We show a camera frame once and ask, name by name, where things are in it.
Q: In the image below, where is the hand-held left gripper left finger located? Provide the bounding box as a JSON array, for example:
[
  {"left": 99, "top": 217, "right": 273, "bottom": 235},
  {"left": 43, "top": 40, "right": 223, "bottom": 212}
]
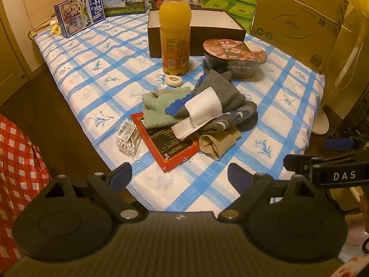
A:
[{"left": 43, "top": 162, "right": 147, "bottom": 223}]

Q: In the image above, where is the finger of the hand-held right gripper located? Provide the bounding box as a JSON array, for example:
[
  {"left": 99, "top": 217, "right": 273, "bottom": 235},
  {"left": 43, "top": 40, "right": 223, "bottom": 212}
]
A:
[
  {"left": 283, "top": 154, "right": 320, "bottom": 178},
  {"left": 323, "top": 136, "right": 369, "bottom": 151}
]

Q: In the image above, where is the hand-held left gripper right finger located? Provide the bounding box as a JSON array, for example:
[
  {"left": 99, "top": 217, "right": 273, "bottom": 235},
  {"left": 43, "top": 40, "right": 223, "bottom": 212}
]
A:
[{"left": 218, "top": 163, "right": 318, "bottom": 223}]

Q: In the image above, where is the patterned knit sock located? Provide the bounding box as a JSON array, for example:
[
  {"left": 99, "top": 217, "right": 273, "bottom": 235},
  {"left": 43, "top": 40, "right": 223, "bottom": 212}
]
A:
[{"left": 199, "top": 102, "right": 258, "bottom": 135}]

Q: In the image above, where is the grey towel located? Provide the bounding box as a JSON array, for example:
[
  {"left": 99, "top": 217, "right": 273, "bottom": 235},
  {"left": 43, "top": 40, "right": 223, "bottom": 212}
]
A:
[{"left": 194, "top": 69, "right": 247, "bottom": 114}]

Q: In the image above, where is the white scrunchie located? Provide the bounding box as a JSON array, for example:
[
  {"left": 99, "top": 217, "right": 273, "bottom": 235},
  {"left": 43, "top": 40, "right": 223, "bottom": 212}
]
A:
[{"left": 165, "top": 74, "right": 183, "bottom": 87}]

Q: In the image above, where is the brown cardboard box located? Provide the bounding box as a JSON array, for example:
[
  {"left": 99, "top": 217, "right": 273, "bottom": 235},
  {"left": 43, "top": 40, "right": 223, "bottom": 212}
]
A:
[{"left": 148, "top": 9, "right": 247, "bottom": 58}]

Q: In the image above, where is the cotton swab bag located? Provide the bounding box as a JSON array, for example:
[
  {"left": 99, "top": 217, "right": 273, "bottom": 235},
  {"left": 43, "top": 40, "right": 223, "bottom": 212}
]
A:
[{"left": 115, "top": 118, "right": 145, "bottom": 160}]

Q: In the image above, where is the white fan stand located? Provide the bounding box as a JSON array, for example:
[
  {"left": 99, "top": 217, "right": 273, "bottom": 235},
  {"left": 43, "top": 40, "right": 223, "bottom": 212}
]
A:
[{"left": 313, "top": 32, "right": 364, "bottom": 135}]

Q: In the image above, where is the beige sock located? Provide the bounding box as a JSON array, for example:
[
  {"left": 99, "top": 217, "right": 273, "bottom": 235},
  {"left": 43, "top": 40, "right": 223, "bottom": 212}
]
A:
[{"left": 199, "top": 128, "right": 243, "bottom": 160}]

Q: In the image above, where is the red flat packet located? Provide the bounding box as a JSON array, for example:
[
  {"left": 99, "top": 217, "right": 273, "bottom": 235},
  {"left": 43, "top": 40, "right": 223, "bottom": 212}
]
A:
[{"left": 130, "top": 112, "right": 200, "bottom": 173}]

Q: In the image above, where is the green towel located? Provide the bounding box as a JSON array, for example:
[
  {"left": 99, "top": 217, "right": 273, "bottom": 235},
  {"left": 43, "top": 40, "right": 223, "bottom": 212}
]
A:
[{"left": 143, "top": 88, "right": 193, "bottom": 129}]

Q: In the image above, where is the white sock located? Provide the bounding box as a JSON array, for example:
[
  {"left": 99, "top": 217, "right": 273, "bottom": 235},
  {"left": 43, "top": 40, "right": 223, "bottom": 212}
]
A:
[{"left": 171, "top": 87, "right": 224, "bottom": 139}]

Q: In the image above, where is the blue trimmed grey cloth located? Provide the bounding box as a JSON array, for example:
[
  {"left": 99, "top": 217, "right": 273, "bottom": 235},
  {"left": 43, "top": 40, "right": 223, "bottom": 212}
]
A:
[{"left": 165, "top": 88, "right": 208, "bottom": 119}]

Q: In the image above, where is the red checked bag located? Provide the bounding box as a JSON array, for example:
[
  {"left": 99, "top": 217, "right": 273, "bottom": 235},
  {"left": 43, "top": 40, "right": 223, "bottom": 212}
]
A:
[{"left": 0, "top": 114, "right": 52, "bottom": 266}]

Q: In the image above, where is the blue checked bed sheet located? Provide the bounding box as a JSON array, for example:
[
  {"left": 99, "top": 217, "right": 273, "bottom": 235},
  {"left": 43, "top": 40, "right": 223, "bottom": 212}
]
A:
[{"left": 29, "top": 13, "right": 326, "bottom": 211}]

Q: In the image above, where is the instant noodle bowl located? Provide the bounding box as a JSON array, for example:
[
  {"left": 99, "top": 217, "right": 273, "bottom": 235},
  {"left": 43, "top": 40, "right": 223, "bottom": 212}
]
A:
[{"left": 202, "top": 38, "right": 267, "bottom": 79}]

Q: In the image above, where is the large cardboard box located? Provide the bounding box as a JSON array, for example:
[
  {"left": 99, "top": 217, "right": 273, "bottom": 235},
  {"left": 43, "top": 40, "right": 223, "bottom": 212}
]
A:
[{"left": 251, "top": 0, "right": 349, "bottom": 74}]

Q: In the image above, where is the orange juice bottle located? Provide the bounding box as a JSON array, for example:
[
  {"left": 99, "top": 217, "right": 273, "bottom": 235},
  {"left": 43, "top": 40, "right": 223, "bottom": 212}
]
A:
[{"left": 159, "top": 0, "right": 192, "bottom": 75}]

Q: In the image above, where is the wooden cabinet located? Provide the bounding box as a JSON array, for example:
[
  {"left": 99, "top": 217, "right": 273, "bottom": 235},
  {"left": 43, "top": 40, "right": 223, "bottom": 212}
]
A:
[{"left": 0, "top": 0, "right": 38, "bottom": 106}]

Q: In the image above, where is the blue milk carton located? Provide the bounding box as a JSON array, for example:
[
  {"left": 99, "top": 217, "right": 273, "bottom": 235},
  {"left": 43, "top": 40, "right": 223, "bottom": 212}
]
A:
[{"left": 54, "top": 0, "right": 106, "bottom": 39}]

